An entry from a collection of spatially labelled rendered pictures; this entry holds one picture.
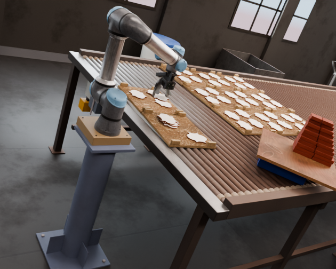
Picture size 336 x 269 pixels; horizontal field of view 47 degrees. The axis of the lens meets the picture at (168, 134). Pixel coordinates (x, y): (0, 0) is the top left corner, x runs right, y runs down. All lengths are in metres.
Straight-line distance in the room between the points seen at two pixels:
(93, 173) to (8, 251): 0.77
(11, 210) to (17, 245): 0.34
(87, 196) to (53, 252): 0.50
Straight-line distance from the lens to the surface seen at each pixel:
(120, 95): 2.13
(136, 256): 2.85
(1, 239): 2.76
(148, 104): 2.72
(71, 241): 2.61
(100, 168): 2.27
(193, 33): 7.00
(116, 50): 2.14
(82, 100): 3.09
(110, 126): 2.15
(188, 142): 2.36
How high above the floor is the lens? 1.90
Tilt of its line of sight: 24 degrees down
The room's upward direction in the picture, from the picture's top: 20 degrees clockwise
